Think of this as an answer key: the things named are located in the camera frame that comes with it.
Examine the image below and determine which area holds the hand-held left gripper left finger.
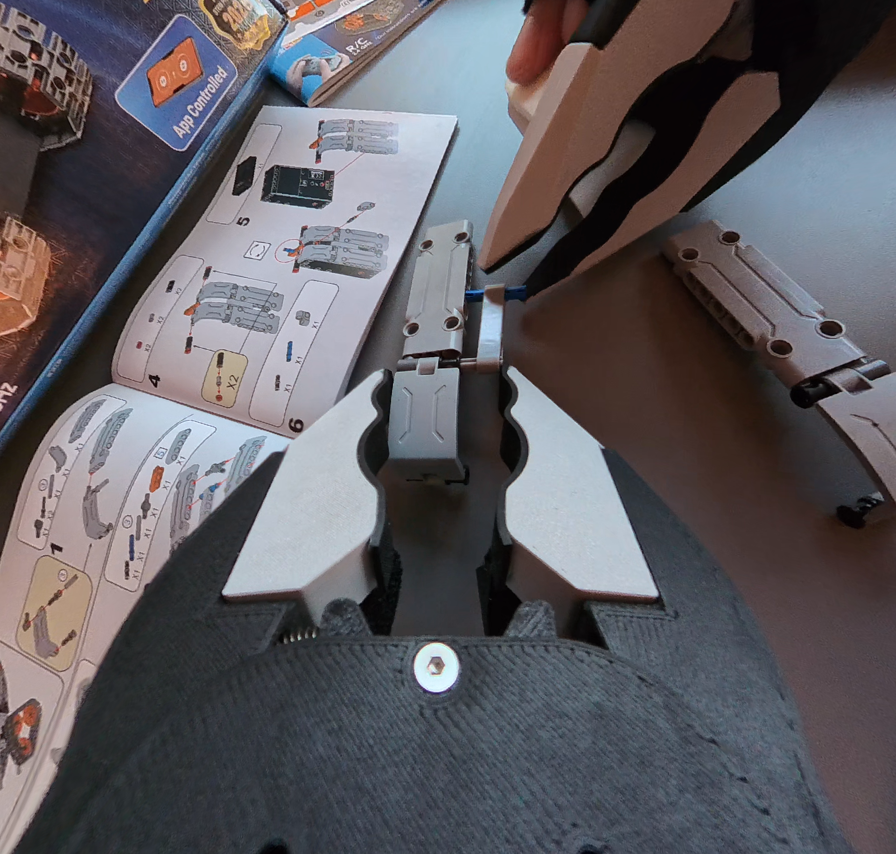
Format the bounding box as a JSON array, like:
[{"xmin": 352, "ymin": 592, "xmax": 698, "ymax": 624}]
[{"xmin": 222, "ymin": 368, "xmax": 394, "ymax": 625}]

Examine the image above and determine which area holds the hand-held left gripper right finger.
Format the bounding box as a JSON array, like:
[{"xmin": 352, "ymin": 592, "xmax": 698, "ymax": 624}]
[{"xmin": 492, "ymin": 365, "xmax": 661, "ymax": 608}]

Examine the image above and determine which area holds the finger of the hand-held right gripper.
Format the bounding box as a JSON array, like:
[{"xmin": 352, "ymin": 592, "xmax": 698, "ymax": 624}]
[
  {"xmin": 524, "ymin": 70, "xmax": 783, "ymax": 299},
  {"xmin": 479, "ymin": 17, "xmax": 709, "ymax": 273}
]

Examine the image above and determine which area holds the grey hinged block assembly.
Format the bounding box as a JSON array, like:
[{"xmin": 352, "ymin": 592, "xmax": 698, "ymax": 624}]
[{"xmin": 661, "ymin": 219, "xmax": 896, "ymax": 530}]

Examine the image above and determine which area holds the grey connector with blue pin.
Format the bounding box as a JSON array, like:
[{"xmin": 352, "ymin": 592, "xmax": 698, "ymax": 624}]
[{"xmin": 464, "ymin": 282, "xmax": 531, "ymax": 373}]

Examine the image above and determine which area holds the grey hinged assembly with axle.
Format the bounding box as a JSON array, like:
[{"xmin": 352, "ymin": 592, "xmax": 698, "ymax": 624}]
[{"xmin": 383, "ymin": 219, "xmax": 475, "ymax": 492}]

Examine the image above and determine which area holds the person's right hand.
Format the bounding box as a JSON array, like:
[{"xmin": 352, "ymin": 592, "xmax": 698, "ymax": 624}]
[{"xmin": 504, "ymin": 0, "xmax": 632, "ymax": 89}]

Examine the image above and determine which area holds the folded colour leaflet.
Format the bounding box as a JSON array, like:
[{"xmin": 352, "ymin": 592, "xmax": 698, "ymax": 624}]
[{"xmin": 247, "ymin": 0, "xmax": 492, "ymax": 107}]

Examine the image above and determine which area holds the open instruction booklet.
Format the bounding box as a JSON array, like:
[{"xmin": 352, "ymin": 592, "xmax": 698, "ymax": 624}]
[{"xmin": 0, "ymin": 104, "xmax": 460, "ymax": 802}]

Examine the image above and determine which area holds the blue toy kit box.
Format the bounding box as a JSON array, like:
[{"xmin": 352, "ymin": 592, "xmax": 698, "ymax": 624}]
[{"xmin": 0, "ymin": 0, "xmax": 290, "ymax": 452}]

